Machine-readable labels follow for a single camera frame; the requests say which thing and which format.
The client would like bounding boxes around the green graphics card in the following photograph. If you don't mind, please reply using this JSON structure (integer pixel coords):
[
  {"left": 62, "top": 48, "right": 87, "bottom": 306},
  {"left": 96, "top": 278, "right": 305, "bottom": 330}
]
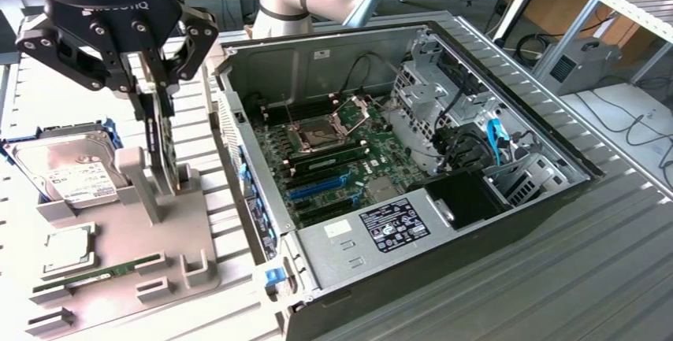
[{"left": 127, "top": 51, "right": 183, "bottom": 197}]

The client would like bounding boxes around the blue disk carrier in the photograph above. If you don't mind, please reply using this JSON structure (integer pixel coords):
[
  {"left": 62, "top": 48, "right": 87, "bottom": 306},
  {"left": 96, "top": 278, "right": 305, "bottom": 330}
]
[{"left": 0, "top": 117, "right": 126, "bottom": 167}]

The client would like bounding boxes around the black RAM slot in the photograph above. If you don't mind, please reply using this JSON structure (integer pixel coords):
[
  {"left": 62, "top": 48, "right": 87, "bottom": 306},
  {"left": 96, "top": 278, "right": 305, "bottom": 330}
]
[
  {"left": 282, "top": 139, "right": 367, "bottom": 165},
  {"left": 261, "top": 99, "right": 335, "bottom": 116},
  {"left": 263, "top": 103, "right": 338, "bottom": 120}
]

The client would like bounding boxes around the thin steel locking lever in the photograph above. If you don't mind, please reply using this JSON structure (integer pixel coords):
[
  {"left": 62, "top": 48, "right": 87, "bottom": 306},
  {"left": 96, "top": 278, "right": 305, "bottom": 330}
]
[{"left": 281, "top": 92, "right": 295, "bottom": 129}]

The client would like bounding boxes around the silver hard disk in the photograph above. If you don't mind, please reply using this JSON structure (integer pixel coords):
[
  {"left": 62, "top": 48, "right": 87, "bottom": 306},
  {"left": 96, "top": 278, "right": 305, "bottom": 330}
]
[{"left": 3, "top": 132, "right": 131, "bottom": 210}]

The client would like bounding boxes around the steel socket cover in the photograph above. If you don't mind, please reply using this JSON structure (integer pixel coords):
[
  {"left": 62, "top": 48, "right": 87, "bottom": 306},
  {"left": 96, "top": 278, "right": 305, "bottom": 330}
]
[{"left": 329, "top": 95, "right": 373, "bottom": 137}]

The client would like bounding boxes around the CPU socket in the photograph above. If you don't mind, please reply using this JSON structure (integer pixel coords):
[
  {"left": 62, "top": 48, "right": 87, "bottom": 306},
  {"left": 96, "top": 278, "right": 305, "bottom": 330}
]
[{"left": 286, "top": 114, "right": 349, "bottom": 153}]

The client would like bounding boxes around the long black expansion slot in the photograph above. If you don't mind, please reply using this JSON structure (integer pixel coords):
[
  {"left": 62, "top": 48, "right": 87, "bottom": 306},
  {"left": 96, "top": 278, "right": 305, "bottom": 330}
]
[
  {"left": 283, "top": 165, "right": 346, "bottom": 189},
  {"left": 293, "top": 195, "right": 353, "bottom": 214}
]

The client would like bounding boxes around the perforated steel disk bay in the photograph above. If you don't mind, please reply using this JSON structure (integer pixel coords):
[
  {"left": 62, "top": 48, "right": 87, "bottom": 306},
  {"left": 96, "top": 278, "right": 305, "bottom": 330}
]
[{"left": 391, "top": 37, "right": 504, "bottom": 157}]

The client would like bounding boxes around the blue expansion slot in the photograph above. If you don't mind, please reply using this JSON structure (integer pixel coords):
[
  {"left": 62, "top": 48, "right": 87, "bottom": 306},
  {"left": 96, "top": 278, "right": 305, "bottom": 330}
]
[{"left": 287, "top": 173, "right": 353, "bottom": 202}]

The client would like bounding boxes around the grey parts rack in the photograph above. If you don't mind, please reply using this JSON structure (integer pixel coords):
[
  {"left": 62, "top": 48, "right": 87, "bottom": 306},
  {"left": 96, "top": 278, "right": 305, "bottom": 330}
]
[{"left": 23, "top": 146, "right": 222, "bottom": 338}]

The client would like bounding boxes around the green motherboard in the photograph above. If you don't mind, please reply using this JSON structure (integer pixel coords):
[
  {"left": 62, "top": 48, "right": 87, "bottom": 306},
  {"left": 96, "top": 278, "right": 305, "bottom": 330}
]
[{"left": 250, "top": 95, "right": 438, "bottom": 230}]

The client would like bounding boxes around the silver CPU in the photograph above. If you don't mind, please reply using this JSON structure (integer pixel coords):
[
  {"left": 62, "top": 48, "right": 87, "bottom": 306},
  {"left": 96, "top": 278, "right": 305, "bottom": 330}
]
[{"left": 42, "top": 228, "right": 94, "bottom": 275}]

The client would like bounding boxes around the loose green RAM stick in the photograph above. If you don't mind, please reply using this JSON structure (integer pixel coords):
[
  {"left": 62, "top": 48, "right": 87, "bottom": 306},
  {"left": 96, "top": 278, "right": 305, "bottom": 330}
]
[{"left": 32, "top": 254, "right": 162, "bottom": 293}]

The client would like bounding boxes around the grey chipset heatsink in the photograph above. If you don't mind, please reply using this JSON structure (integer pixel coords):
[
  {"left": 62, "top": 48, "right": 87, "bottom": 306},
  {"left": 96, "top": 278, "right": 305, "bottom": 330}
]
[{"left": 365, "top": 177, "right": 401, "bottom": 202}]

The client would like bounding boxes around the black slanted pole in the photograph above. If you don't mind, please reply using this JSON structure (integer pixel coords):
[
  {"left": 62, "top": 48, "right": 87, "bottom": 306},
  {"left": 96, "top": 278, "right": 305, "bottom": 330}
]
[{"left": 493, "top": 0, "right": 557, "bottom": 49}]

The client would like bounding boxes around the grey power supply unit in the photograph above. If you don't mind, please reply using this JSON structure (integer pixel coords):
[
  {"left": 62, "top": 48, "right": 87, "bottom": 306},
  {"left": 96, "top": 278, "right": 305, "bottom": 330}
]
[{"left": 286, "top": 187, "right": 458, "bottom": 302}]

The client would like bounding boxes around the black plastic box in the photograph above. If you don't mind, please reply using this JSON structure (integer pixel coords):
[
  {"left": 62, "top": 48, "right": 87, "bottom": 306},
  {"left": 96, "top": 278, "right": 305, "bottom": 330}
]
[{"left": 423, "top": 169, "right": 516, "bottom": 232}]

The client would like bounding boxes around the small steel disk bay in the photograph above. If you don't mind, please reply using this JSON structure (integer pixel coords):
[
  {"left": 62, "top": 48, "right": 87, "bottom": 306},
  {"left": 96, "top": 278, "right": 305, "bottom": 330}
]
[{"left": 482, "top": 150, "right": 576, "bottom": 209}]

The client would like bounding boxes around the grey floor unit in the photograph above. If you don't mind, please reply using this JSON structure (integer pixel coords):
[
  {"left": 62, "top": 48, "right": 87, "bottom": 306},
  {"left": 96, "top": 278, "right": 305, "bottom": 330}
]
[{"left": 533, "top": 36, "right": 625, "bottom": 97}]

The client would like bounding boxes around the black open PC case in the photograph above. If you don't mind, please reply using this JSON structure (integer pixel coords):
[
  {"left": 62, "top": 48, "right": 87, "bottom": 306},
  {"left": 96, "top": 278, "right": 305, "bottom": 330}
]
[{"left": 198, "top": 20, "right": 606, "bottom": 341}]

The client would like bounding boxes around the thin black looped wire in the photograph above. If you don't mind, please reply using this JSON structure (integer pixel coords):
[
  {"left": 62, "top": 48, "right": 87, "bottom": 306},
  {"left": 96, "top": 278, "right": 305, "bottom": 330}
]
[{"left": 339, "top": 54, "right": 395, "bottom": 100}]

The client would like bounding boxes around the black power wire bundle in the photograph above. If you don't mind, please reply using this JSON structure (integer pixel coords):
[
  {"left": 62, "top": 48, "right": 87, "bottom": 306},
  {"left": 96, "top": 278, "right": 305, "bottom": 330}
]
[{"left": 433, "top": 126, "right": 500, "bottom": 173}]

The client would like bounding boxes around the coiled black floor cable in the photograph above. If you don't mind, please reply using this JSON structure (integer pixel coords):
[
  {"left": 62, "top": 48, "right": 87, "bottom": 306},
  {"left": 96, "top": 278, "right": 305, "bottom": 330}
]
[{"left": 514, "top": 32, "right": 553, "bottom": 65}]

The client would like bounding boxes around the blue data wire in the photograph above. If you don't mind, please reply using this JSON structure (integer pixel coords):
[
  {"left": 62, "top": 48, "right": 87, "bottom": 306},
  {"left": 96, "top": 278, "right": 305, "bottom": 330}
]
[{"left": 486, "top": 117, "right": 510, "bottom": 168}]

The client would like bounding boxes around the black cable on side table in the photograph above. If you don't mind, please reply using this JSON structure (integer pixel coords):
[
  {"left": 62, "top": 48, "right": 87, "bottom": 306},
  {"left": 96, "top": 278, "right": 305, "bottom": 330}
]
[{"left": 576, "top": 88, "right": 673, "bottom": 157}]

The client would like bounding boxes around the aluminium frame shelf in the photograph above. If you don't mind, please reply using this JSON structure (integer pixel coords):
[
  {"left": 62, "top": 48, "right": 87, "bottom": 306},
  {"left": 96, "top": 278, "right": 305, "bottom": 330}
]
[{"left": 541, "top": 0, "right": 673, "bottom": 86}]

